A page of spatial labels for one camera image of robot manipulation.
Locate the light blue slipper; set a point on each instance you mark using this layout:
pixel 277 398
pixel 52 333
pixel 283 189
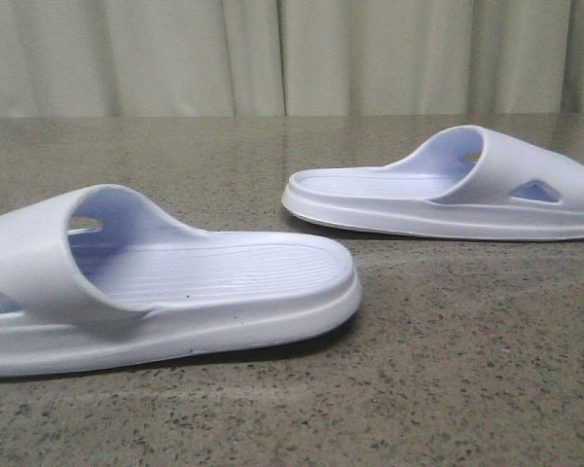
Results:
pixel 102 277
pixel 465 182

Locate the pale green curtain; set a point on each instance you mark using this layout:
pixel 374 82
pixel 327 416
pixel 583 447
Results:
pixel 289 58

